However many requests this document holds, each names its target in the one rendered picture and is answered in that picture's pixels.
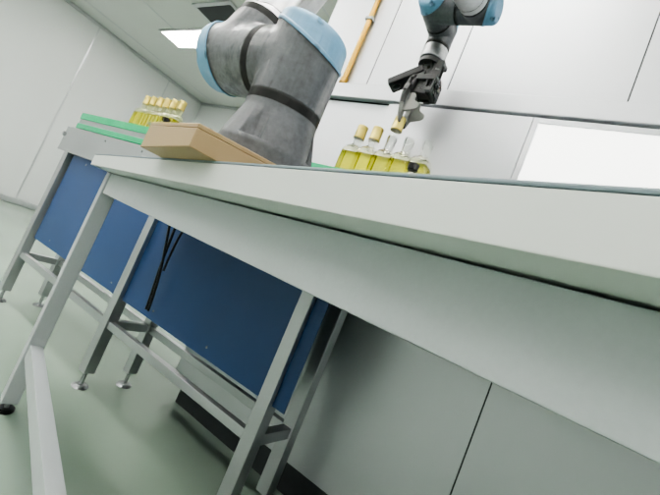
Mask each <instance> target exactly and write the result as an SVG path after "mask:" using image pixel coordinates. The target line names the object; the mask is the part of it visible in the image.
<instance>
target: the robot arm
mask: <svg viewBox="0 0 660 495"><path fill-rule="evenodd" d="M326 1H327V0H259V1H254V0H247V1H246V2H244V3H243V4H242V5H241V6H240V7H239V8H238V9H237V10H236V11H235V12H234V14H233V15H232V16H231V17H230V18H229V19H228V20H227V21H225V22H222V21H215V22H213V23H210V24H208V25H206V26H205V27H204V28H203V29H202V30H201V32H200V34H199V36H198V38H197V42H196V49H195V51H196V62H197V65H198V68H199V71H200V73H201V75H202V77H203V78H204V80H205V81H206V82H207V83H208V85H209V86H211V87H212V88H213V89H214V90H216V91H218V92H221V93H225V94H226V95H228V96H231V97H237V96H238V97H242V98H245V99H246V100H245V102H244V103H243V104H242V106H241V107H240V108H239V109H238V110H237V111H236V112H235V113H234V115H233V116H232V117H231V118H230V119H229V120H228V121H227V122H226V124H225V125H224V126H223V127H222V128H221V129H220V130H219V132H218V134H220V135H222V136H224V137H225V138H228V139H230V140H232V141H234V142H236V143H237V144H239V145H241V146H243V147H245V148H247V149H249V150H250V151H252V152H254V153H256V154H258V155H260V156H261V157H263V158H265V159H267V160H269V161H271V162H273V163H274V164H276V165H288V166H304V167H311V160H312V151H313V139H314V135H315V133H316V130H317V128H318V125H319V123H320V121H321V118H322V116H323V114H324V111H325V109H326V106H327V104H328V102H329V99H330V97H331V94H332V92H333V90H334V87H335V85H336V82H337V80H338V78H339V77H340V76H341V75H342V73H341V71H342V69H343V66H344V63H345V60H346V57H347V49H346V46H345V43H344V41H343V39H342V38H341V36H340V35H339V34H338V32H337V31H335V30H334V29H333V28H332V27H331V26H330V25H329V24H327V23H326V22H325V21H324V20H322V19H321V18H320V17H318V16H316V15H315V14H316V13H317V12H318V11H319V10H320V8H321V7H322V6H323V5H324V4H325V2H326ZM418 5H419V9H420V14H421V15H422V18H423V21H424V24H425V27H426V30H427V33H428V38H427V40H426V42H425V45H424V47H423V50H422V52H421V55H420V57H419V61H418V66H417V67H415V68H412V69H410V70H407V71H405V72H402V73H400V74H398V75H396V76H394V77H391V78H389V79H388V85H389V86H390V88H391V90H392V92H396V91H399V90H401V89H402V90H403V91H402V94H401V98H400V103H399V108H398V115H397V116H398V122H401V120H402V118H403V114H404V112H405V111H406V114H405V115H404V117H405V118H406V119H407V120H406V123H405V125H404V127H403V130H404V129H405V128H406V127H407V126H408V124H409V123H410V122H416V121H421V120H423V118H424V114H423V113H421V112H420V107H421V104H420V103H419V102H423V104H436V103H437V100H438V98H439V95H440V93H441V90H442V88H441V86H442V82H440V80H441V78H442V75H443V73H446V72H447V69H448V68H447V66H446V62H445V60H446V57H447V55H448V53H449V50H450V48H451V45H452V43H453V40H454V38H455V36H456V34H457V32H458V27H459V26H475V27H493V26H495V25H496V24H497V23H498V22H499V20H500V18H501V16H502V12H503V7H504V0H418ZM438 84H439V85H438Z"/></svg>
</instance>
